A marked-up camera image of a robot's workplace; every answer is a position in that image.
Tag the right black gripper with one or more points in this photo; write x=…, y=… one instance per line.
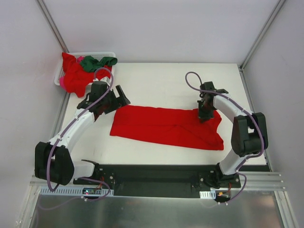
x=204, y=113

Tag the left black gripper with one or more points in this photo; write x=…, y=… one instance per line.
x=115, y=100

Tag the red t shirt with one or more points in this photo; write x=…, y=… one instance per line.
x=175, y=127
x=80, y=76

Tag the white plastic laundry basket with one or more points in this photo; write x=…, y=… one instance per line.
x=71, y=71

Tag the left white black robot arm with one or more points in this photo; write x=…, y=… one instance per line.
x=53, y=161

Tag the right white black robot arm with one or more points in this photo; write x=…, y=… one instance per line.
x=249, y=133

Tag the green t shirt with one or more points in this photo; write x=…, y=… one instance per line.
x=91, y=64

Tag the red t shirt in basket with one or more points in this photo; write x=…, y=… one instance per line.
x=80, y=76

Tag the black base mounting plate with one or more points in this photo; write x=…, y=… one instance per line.
x=165, y=181

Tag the right white slotted cable duct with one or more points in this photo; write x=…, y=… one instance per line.
x=209, y=195

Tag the white slotted cable duct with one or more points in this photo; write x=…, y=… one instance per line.
x=77, y=191
x=209, y=195

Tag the left white slotted cable duct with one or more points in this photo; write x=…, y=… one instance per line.
x=77, y=191

